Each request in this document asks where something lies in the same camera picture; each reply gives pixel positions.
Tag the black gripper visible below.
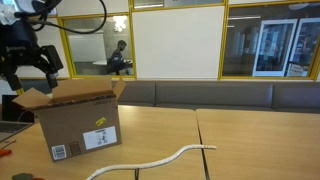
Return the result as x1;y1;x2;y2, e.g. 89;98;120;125
0;19;64;92

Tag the white rope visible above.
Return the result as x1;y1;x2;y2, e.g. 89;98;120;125
85;144;218;180

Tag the brown cardboard box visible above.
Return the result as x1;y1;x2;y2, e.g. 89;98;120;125
12;75;127;163

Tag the grey laptop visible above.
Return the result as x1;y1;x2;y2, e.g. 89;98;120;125
0;94;35;143

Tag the white round meeting table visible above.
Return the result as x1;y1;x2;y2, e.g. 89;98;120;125
92;59;134;66

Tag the person in dark clothes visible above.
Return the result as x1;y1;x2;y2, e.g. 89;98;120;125
106;39;134;76

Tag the ceiling pendant lamp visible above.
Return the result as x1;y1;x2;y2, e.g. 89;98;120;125
112;15;128;33

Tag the grey bench sofa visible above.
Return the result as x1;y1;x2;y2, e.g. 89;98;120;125
19;79;320;114

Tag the white framed display panel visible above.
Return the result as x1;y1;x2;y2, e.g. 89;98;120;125
286;17;320;78

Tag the white laptop cable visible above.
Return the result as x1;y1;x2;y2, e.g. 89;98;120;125
18;109;34;125

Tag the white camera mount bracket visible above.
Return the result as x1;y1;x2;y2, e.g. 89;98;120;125
0;6;18;26

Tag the orange handled tool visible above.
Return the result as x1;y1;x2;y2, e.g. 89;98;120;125
0;148;13;158

